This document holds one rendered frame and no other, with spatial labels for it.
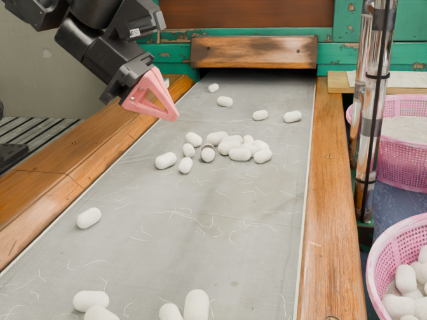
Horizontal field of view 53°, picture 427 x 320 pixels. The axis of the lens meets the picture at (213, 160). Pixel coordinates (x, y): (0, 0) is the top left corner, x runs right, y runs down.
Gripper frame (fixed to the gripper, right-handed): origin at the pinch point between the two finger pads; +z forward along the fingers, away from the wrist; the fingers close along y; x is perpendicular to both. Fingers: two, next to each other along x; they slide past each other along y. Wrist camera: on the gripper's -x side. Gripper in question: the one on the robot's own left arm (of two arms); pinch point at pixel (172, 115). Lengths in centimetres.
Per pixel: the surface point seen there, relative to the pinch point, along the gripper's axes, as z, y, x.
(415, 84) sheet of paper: 33, 35, -23
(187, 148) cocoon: 5.0, 1.8, 3.7
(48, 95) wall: -59, 126, 101
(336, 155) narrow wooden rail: 21.5, 0.5, -11.8
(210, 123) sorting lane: 5.9, 18.0, 5.3
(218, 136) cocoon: 7.9, 7.2, 1.1
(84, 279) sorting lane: 4.6, -27.9, 6.2
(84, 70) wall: -51, 126, 77
